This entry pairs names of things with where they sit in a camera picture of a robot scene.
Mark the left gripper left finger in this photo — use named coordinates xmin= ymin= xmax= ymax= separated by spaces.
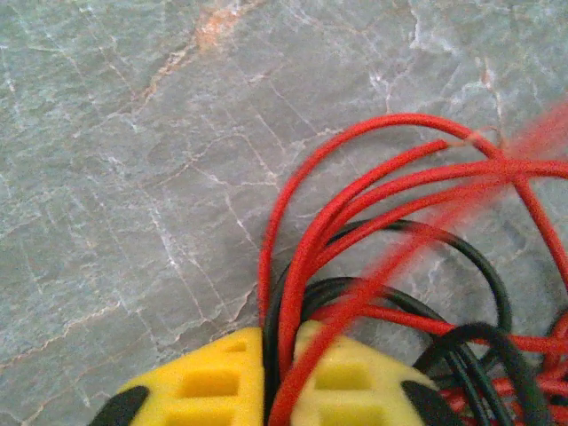
xmin=88 ymin=327 xmax=267 ymax=426

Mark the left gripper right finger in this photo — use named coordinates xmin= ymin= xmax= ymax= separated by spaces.
xmin=288 ymin=319 xmax=465 ymax=426

